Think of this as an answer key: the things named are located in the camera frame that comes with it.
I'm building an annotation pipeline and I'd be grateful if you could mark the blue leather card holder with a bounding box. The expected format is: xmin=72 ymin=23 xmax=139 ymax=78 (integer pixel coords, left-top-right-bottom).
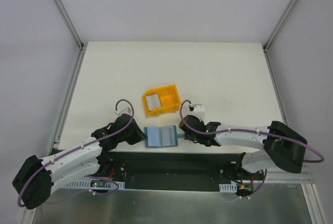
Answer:
xmin=144 ymin=126 xmax=184 ymax=148

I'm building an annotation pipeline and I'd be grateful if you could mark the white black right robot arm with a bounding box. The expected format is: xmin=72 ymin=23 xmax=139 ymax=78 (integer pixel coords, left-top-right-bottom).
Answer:
xmin=179 ymin=115 xmax=308 ymax=180

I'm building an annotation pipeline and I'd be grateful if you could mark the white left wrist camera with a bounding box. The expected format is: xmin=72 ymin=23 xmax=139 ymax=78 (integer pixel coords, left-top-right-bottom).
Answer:
xmin=115 ymin=107 xmax=132 ymax=116

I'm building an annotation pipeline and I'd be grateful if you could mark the aluminium frame rail right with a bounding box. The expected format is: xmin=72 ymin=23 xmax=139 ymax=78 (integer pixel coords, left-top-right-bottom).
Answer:
xmin=263 ymin=0 xmax=299 ymax=53

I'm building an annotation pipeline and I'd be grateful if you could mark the aluminium frame rail left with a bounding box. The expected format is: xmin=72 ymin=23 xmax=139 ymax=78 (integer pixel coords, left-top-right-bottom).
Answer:
xmin=53 ymin=0 xmax=85 ymax=50

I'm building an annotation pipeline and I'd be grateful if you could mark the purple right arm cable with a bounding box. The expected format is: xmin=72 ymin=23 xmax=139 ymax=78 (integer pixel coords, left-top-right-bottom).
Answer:
xmin=179 ymin=100 xmax=325 ymax=163

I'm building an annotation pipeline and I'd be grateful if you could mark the yellow plastic bin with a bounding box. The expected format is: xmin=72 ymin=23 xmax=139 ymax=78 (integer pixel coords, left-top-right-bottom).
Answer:
xmin=142 ymin=84 xmax=182 ymax=117

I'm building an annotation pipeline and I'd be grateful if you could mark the white slotted cable duct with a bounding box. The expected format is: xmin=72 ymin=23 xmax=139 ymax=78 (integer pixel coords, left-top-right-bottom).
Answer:
xmin=60 ymin=179 xmax=125 ymax=190
xmin=219 ymin=183 xmax=237 ymax=193

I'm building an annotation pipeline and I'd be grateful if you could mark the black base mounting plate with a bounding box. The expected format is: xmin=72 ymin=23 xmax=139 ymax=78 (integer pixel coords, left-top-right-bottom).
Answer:
xmin=93 ymin=152 xmax=264 ymax=192

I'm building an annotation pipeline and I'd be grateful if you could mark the white slotted cable duct right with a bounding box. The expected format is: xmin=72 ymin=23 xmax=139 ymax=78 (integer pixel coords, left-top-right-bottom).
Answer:
xmin=219 ymin=183 xmax=237 ymax=193

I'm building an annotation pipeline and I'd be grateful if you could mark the aluminium frame rail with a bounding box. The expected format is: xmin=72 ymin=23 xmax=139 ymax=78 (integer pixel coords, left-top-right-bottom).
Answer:
xmin=53 ymin=0 xmax=85 ymax=50
xmin=263 ymin=0 xmax=299 ymax=53

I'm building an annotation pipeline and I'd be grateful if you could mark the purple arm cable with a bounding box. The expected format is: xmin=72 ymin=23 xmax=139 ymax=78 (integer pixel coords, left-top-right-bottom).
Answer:
xmin=179 ymin=100 xmax=325 ymax=163
xmin=17 ymin=99 xmax=135 ymax=207

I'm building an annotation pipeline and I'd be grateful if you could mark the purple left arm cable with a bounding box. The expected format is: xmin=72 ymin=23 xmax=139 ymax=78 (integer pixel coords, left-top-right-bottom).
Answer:
xmin=17 ymin=99 xmax=135 ymax=207

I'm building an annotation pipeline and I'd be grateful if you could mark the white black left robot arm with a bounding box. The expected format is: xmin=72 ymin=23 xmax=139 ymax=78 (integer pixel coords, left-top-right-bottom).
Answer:
xmin=12 ymin=114 xmax=146 ymax=209

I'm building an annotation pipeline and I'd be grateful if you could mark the stack of white cards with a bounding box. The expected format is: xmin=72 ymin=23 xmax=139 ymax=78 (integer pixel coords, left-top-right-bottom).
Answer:
xmin=146 ymin=94 xmax=161 ymax=111

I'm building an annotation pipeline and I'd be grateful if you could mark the white slotted cable duct left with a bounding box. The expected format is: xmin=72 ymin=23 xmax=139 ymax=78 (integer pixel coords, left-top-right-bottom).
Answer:
xmin=60 ymin=179 xmax=125 ymax=190

